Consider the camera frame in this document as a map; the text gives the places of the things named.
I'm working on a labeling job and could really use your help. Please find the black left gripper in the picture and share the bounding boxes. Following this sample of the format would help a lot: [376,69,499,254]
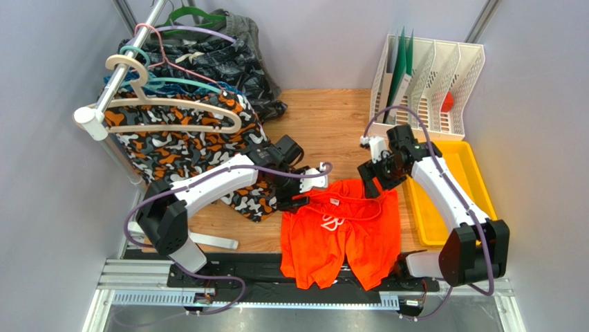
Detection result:
[270,164,310,214]

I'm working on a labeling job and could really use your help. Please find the bright orange shorts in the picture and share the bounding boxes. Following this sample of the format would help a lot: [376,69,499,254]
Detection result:
[280,179,402,291]

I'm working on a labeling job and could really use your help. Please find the beige plastic hanger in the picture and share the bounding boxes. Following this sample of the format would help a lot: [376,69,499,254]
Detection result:
[106,55,242,134]

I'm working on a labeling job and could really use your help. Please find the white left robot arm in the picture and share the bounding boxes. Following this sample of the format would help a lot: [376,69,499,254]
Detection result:
[135,136,312,273]

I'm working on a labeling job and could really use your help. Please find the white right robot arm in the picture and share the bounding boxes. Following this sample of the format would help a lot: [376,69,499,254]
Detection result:
[357,125,510,287]

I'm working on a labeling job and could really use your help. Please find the orange camouflage shorts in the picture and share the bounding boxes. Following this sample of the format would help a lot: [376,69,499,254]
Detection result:
[102,89,283,224]

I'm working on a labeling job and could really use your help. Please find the black grey patterned shorts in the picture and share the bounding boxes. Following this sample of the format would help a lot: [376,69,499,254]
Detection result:
[142,39,288,122]

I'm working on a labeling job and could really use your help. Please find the purple plastic hanger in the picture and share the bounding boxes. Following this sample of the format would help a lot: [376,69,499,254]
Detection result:
[155,26,236,43]

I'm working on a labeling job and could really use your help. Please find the green plastic hanger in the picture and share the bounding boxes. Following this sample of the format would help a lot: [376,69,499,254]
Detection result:
[158,6,227,29]

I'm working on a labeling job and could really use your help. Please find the teal plastic hanger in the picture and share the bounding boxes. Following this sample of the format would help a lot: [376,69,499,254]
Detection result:
[119,45,223,93]

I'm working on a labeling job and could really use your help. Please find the yellow plastic bin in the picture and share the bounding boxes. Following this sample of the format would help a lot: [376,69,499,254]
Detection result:
[406,141,498,247]

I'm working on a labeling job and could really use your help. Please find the white file organizer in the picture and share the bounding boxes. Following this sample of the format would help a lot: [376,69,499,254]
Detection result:
[368,35,485,141]

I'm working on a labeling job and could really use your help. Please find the red small object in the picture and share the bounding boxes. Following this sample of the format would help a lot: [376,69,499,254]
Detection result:
[440,91,455,113]

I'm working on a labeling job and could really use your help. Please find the green folder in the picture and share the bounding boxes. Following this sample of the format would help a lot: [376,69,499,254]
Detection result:
[387,27,413,107]

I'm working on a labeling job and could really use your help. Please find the grey olive garment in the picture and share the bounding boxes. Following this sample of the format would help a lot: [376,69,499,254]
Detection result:
[200,8,281,98]

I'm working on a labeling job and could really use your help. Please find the metal clothes rack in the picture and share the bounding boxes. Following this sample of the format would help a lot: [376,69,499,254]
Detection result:
[73,0,240,251]

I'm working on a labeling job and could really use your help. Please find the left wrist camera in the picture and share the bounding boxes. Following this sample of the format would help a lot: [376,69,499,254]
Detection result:
[299,162,333,193]

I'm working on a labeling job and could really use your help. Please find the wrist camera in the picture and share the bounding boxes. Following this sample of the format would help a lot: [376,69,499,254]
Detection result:
[299,162,333,193]
[359,136,390,163]

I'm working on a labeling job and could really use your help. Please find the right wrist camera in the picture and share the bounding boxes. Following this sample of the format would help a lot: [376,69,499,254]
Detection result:
[359,136,390,163]

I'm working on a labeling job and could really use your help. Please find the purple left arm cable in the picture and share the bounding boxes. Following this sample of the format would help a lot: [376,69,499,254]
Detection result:
[123,162,333,316]

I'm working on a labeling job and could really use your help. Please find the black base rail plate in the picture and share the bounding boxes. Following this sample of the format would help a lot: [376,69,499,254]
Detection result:
[166,251,442,305]

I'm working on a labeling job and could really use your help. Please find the pink wire hanger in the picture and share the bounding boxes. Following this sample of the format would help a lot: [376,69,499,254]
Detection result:
[134,23,219,86]

